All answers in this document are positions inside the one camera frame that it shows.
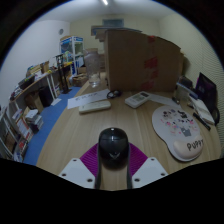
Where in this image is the clear glass jar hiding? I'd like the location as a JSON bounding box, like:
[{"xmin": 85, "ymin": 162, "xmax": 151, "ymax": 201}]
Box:
[{"xmin": 83, "ymin": 48, "xmax": 102, "ymax": 88}]

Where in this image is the white remote control with display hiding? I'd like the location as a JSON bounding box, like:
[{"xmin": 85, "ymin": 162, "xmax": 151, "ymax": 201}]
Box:
[{"xmin": 124, "ymin": 91, "xmax": 152, "ymax": 109}]

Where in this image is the white printed mouse pad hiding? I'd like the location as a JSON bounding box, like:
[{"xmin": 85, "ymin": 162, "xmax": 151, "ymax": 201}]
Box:
[{"xmin": 151, "ymin": 105, "xmax": 204, "ymax": 163}]

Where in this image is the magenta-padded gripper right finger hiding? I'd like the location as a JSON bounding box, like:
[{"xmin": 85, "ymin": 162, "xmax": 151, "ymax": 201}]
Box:
[{"xmin": 126, "ymin": 143, "xmax": 169, "ymax": 190}]

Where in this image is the grey window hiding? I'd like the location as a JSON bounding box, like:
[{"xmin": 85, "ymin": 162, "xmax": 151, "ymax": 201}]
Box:
[{"xmin": 102, "ymin": 18, "xmax": 125, "ymax": 28}]

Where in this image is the black computer mouse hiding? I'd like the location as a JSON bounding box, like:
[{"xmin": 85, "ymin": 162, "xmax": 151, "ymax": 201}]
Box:
[{"xmin": 97, "ymin": 126, "xmax": 130, "ymax": 169}]

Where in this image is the small black cable bundle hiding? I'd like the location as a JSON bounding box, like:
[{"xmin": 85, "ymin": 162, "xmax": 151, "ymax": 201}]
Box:
[{"xmin": 106, "ymin": 89, "xmax": 123, "ymax": 100}]

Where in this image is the shelf unit with books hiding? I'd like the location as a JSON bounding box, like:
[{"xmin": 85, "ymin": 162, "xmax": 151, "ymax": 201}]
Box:
[{"xmin": 0, "ymin": 106, "xmax": 34, "ymax": 163}]

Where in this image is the black bin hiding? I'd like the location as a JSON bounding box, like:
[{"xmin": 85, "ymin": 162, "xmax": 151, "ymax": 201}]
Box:
[{"xmin": 38, "ymin": 85, "xmax": 54, "ymax": 108}]

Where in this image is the long flat white remote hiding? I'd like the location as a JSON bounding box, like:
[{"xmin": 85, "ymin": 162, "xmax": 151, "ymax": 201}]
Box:
[{"xmin": 78, "ymin": 99, "xmax": 112, "ymax": 115}]

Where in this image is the cluttered wooden side desk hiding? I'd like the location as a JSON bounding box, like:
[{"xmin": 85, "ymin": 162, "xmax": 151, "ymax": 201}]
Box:
[{"xmin": 9, "ymin": 61, "xmax": 73, "ymax": 113}]

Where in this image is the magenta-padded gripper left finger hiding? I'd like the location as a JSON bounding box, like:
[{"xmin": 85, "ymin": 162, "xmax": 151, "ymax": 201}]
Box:
[{"xmin": 58, "ymin": 143, "xmax": 103, "ymax": 190}]

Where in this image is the blue and white display cabinet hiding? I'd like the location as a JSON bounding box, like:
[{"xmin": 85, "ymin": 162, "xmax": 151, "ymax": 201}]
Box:
[{"xmin": 59, "ymin": 35, "xmax": 84, "ymax": 76}]

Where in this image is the white open notebook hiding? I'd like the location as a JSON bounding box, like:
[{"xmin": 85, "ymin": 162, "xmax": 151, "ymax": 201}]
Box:
[{"xmin": 188, "ymin": 94, "xmax": 216, "ymax": 125}]

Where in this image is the large brown cardboard box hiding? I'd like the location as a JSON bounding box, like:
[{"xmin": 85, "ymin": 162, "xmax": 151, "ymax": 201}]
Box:
[{"xmin": 104, "ymin": 29, "xmax": 183, "ymax": 93}]

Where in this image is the open cardboard box on floor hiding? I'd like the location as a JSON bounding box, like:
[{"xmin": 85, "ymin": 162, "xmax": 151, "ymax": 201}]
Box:
[{"xmin": 72, "ymin": 73, "xmax": 89, "ymax": 88}]

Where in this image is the black marker pen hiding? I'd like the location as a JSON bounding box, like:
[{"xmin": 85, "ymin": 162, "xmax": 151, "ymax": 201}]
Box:
[{"xmin": 192, "ymin": 112, "xmax": 212, "ymax": 132}]

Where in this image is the tall black stand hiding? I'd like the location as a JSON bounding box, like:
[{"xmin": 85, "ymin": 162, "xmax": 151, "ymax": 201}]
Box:
[{"xmin": 54, "ymin": 53, "xmax": 71, "ymax": 95}]

